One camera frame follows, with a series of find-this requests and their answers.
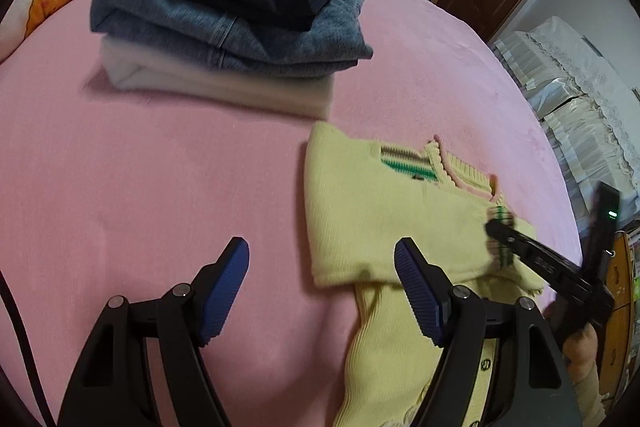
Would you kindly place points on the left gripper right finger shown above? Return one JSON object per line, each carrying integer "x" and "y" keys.
{"x": 528, "y": 384}

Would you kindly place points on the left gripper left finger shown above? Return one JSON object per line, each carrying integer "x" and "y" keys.
{"x": 111, "y": 384}

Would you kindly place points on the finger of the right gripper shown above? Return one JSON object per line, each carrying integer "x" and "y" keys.
{"x": 594, "y": 302}

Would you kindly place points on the yellow knitted striped cardigan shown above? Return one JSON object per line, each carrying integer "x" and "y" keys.
{"x": 407, "y": 230}

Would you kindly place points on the person's right hand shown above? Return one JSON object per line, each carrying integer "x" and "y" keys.
{"x": 580, "y": 352}

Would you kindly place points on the yellow wooden drawer cabinet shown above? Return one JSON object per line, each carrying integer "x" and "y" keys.
{"x": 619, "y": 346}

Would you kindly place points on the lace-covered sofa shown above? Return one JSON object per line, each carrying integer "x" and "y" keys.
{"x": 590, "y": 116}

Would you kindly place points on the folded pale pink garment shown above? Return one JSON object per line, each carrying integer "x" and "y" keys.
{"x": 131, "y": 66}

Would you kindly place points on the folded blue jeans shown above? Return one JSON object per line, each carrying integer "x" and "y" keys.
{"x": 216, "y": 41}

